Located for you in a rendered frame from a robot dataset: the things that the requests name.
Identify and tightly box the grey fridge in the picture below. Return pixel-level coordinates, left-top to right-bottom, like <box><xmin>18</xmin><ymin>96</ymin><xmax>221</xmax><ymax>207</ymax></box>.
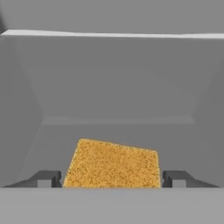
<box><xmin>0</xmin><ymin>0</ymin><xmax>224</xmax><ymax>188</ymax></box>

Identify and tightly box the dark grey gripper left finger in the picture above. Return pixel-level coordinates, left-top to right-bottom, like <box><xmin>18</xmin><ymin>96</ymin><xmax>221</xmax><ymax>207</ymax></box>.
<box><xmin>3</xmin><ymin>170</ymin><xmax>63</xmax><ymax>188</ymax></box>

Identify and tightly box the golden brown cake slice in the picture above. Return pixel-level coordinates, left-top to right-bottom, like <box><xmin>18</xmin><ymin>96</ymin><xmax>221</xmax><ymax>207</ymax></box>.
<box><xmin>62</xmin><ymin>138</ymin><xmax>162</xmax><ymax>189</ymax></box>

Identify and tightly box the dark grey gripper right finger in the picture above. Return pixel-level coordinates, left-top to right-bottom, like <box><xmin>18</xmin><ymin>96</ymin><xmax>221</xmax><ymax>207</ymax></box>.
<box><xmin>162</xmin><ymin>170</ymin><xmax>221</xmax><ymax>188</ymax></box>

